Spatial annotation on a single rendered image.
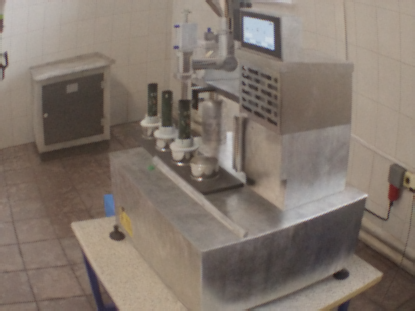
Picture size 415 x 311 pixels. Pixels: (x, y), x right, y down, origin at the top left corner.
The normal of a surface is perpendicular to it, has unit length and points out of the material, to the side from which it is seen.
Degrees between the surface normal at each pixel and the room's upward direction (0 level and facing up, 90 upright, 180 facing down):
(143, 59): 90
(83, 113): 90
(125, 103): 90
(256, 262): 90
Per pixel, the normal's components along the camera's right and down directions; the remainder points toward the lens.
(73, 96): 0.47, 0.33
